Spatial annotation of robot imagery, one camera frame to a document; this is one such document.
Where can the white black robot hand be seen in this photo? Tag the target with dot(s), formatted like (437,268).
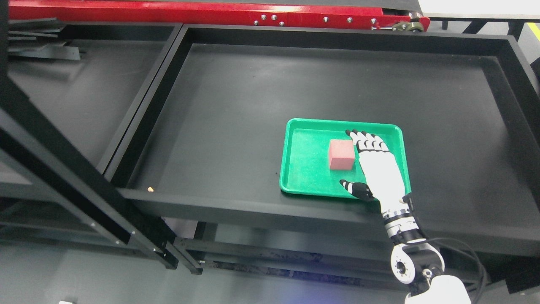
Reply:
(384,181)

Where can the pink foam block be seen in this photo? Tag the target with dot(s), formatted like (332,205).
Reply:
(341,155)

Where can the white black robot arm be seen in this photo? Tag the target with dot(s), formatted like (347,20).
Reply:
(416,263)

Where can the green plastic tray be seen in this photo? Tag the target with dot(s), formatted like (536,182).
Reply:
(305,167)

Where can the black metal shelf right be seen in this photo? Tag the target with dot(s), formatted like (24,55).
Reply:
(236,125)

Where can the black metal shelf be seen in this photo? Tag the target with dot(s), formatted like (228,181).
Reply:
(82,86)
(236,125)

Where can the black metal shelf left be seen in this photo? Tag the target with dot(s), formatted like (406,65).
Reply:
(82,86)

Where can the red conveyor frame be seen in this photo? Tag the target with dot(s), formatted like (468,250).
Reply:
(220,13)

